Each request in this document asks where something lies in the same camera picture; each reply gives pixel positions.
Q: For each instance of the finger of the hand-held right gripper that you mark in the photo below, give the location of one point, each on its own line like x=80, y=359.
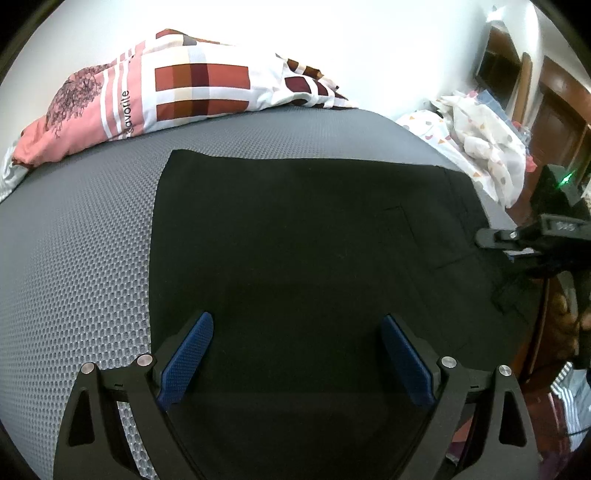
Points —
x=503, y=237

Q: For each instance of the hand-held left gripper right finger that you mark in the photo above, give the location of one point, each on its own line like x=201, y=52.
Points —
x=406, y=360

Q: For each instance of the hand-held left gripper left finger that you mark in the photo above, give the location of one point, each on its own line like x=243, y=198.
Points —
x=187, y=360

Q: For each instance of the black pants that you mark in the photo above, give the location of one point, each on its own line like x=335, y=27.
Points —
x=314, y=258

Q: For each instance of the person's right hand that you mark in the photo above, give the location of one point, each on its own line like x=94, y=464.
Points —
x=564, y=318

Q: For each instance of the wooden door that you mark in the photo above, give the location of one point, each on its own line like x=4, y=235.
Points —
x=561, y=115

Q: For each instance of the white dotted cloth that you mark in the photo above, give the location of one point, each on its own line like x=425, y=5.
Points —
x=480, y=138

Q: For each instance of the grey mesh mattress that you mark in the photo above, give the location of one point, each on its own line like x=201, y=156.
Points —
x=78, y=258

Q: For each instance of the dark wooden-framed mirror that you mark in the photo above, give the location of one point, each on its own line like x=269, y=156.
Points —
x=497, y=64

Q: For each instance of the striped grey clothing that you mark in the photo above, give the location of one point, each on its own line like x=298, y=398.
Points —
x=570, y=397

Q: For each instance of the small white cloth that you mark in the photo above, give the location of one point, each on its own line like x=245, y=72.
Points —
x=6, y=171

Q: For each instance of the pink plaid pillow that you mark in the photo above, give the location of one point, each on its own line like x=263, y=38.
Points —
x=175, y=87

